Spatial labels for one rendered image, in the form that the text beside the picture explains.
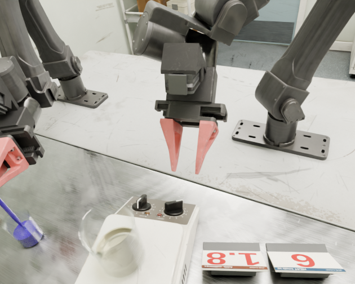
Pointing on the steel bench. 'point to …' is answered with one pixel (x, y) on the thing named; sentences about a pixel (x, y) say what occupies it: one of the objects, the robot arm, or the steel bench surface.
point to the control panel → (158, 207)
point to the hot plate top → (168, 257)
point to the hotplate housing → (186, 248)
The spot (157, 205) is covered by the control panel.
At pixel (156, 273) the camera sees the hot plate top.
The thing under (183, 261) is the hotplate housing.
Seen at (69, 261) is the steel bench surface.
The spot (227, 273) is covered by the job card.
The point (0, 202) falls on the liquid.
